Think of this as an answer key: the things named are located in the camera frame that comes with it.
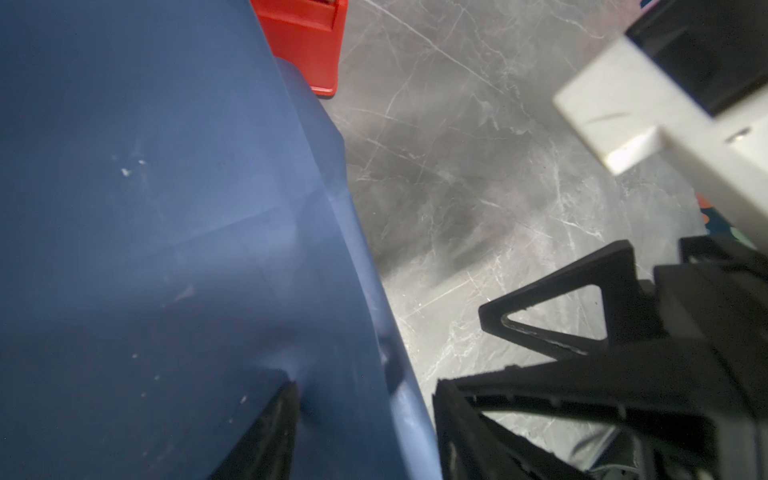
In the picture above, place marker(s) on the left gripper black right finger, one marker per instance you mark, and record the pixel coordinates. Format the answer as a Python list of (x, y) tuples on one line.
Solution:
[(473, 446)]

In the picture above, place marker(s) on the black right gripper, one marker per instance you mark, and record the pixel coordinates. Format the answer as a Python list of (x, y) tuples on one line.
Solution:
[(693, 391)]

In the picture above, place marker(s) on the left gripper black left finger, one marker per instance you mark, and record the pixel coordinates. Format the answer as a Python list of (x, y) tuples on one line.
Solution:
[(266, 449)]

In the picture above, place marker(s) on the light blue wrapping paper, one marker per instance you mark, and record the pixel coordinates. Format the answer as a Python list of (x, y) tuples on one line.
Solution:
[(178, 244)]

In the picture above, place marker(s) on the red tape dispenser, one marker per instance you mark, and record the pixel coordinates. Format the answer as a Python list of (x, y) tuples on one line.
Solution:
[(307, 34)]

